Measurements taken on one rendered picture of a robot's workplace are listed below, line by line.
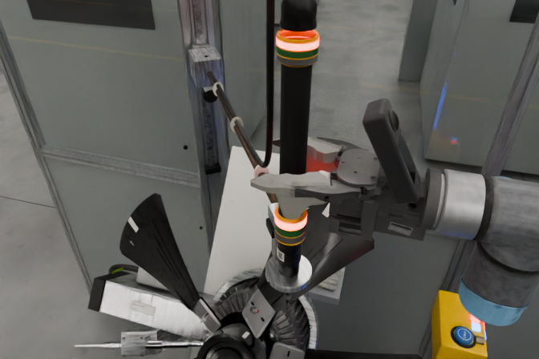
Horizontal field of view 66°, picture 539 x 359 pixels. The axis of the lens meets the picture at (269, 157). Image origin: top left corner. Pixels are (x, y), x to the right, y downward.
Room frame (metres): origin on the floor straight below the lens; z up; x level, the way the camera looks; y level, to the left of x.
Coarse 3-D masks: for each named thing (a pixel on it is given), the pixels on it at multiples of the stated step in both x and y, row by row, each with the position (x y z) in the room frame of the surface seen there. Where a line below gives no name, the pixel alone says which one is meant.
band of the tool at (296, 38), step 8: (280, 32) 0.43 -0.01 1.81; (288, 32) 0.43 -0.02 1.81; (296, 32) 0.44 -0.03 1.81; (304, 32) 0.43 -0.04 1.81; (280, 40) 0.40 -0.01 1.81; (288, 40) 0.40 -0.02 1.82; (296, 40) 0.39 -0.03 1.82; (304, 40) 0.39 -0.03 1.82; (312, 40) 0.40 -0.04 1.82; (280, 48) 0.40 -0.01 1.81
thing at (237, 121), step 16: (272, 0) 0.49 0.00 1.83; (272, 16) 0.49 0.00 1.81; (272, 32) 0.49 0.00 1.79; (272, 48) 0.49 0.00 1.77; (272, 64) 0.49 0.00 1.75; (272, 80) 0.49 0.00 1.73; (224, 96) 0.80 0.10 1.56; (272, 96) 0.50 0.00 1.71; (272, 112) 0.50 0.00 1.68; (240, 128) 0.66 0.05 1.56; (272, 128) 0.50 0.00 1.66; (272, 144) 0.50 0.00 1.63; (256, 160) 0.55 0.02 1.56; (256, 176) 0.54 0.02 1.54
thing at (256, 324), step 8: (256, 296) 0.52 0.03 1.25; (248, 304) 0.52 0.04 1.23; (256, 304) 0.51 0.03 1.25; (264, 304) 0.49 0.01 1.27; (248, 312) 0.50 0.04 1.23; (264, 312) 0.48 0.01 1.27; (272, 312) 0.47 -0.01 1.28; (248, 320) 0.48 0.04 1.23; (256, 320) 0.47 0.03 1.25; (256, 328) 0.46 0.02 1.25; (264, 328) 0.45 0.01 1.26; (256, 336) 0.44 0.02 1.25
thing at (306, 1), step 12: (288, 0) 0.40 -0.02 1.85; (300, 0) 0.40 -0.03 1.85; (312, 0) 0.40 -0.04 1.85; (288, 12) 0.40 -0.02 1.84; (300, 12) 0.40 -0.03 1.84; (312, 12) 0.40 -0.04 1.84; (288, 24) 0.40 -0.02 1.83; (300, 24) 0.40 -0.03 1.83; (312, 24) 0.40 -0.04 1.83; (288, 252) 0.40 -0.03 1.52; (300, 252) 0.41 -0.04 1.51; (288, 264) 0.40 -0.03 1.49; (288, 276) 0.40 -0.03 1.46
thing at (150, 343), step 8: (104, 344) 0.53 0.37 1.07; (112, 344) 0.53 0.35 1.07; (120, 344) 0.53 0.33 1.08; (152, 344) 0.51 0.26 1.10; (160, 344) 0.51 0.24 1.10; (168, 344) 0.51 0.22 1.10; (176, 344) 0.51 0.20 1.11; (184, 344) 0.51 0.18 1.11; (192, 344) 0.51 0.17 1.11; (200, 344) 0.50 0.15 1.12
